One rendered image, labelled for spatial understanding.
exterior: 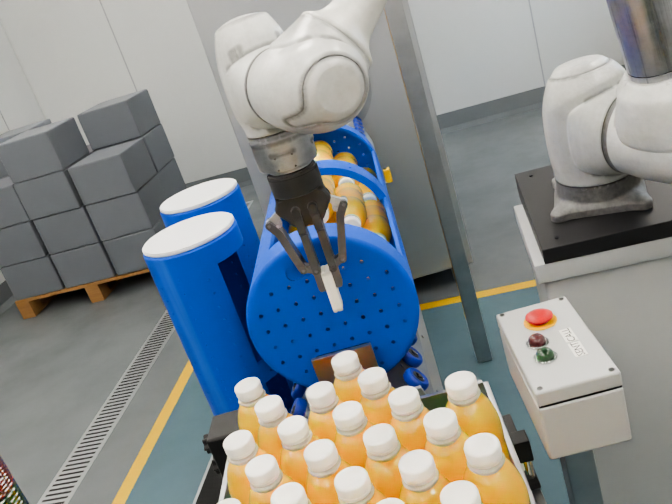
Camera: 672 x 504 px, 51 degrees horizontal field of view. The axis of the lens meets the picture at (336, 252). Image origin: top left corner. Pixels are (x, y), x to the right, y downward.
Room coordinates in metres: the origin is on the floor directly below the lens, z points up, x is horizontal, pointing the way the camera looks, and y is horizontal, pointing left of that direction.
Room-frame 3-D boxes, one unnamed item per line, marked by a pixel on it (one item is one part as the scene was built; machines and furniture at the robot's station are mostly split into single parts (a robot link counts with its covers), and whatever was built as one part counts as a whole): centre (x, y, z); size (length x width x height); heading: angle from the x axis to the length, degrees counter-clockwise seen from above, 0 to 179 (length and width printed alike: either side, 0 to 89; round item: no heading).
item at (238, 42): (0.98, 0.02, 1.50); 0.13 x 0.11 x 0.16; 20
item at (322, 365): (1.00, 0.04, 0.99); 0.10 x 0.02 x 0.12; 84
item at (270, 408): (0.83, 0.15, 1.10); 0.04 x 0.04 x 0.02
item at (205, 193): (2.37, 0.39, 1.03); 0.28 x 0.28 x 0.01
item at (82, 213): (4.99, 1.57, 0.59); 1.20 x 0.80 x 1.19; 77
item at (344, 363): (0.88, 0.04, 1.10); 0.04 x 0.04 x 0.02
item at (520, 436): (0.76, -0.15, 0.94); 0.03 x 0.02 x 0.08; 174
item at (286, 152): (0.99, 0.02, 1.39); 0.09 x 0.09 x 0.06
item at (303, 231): (0.99, 0.04, 1.25); 0.04 x 0.01 x 0.11; 174
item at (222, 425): (0.98, 0.25, 0.95); 0.10 x 0.07 x 0.10; 84
